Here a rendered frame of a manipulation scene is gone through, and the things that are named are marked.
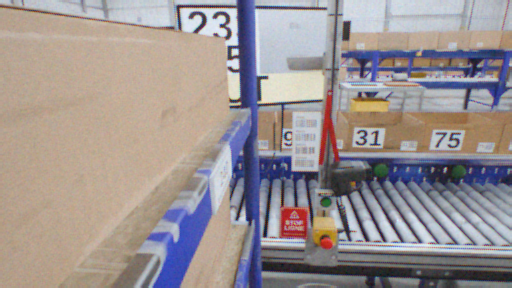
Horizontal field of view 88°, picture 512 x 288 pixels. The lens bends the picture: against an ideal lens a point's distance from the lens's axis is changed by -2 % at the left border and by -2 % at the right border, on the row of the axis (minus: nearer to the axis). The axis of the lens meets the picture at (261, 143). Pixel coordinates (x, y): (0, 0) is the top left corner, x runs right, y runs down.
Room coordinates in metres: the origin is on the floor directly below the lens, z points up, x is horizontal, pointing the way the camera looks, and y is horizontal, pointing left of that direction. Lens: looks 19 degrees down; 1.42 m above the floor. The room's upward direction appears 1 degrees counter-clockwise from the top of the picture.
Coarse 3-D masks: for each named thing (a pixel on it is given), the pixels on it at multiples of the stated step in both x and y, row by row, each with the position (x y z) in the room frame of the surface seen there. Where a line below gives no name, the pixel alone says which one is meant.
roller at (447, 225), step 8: (408, 184) 1.27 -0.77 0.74; (416, 184) 1.25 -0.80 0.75; (416, 192) 1.18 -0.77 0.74; (424, 200) 1.10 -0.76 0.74; (432, 208) 1.03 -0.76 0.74; (432, 216) 1.00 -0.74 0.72; (440, 216) 0.97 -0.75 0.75; (440, 224) 0.94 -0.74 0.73; (448, 224) 0.91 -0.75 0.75; (448, 232) 0.88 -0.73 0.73; (456, 232) 0.86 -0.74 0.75; (456, 240) 0.83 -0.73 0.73; (464, 240) 0.81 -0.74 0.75
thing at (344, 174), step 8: (336, 168) 0.75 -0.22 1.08; (344, 168) 0.74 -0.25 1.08; (352, 168) 0.74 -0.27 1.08; (360, 168) 0.73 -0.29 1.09; (368, 168) 0.73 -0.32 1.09; (336, 176) 0.74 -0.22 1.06; (344, 176) 0.73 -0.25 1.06; (352, 176) 0.73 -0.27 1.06; (360, 176) 0.73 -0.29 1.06; (368, 176) 0.73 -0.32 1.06; (336, 184) 0.76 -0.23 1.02; (344, 184) 0.75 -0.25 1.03; (352, 184) 0.76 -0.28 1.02; (336, 192) 0.76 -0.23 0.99; (344, 192) 0.75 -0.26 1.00
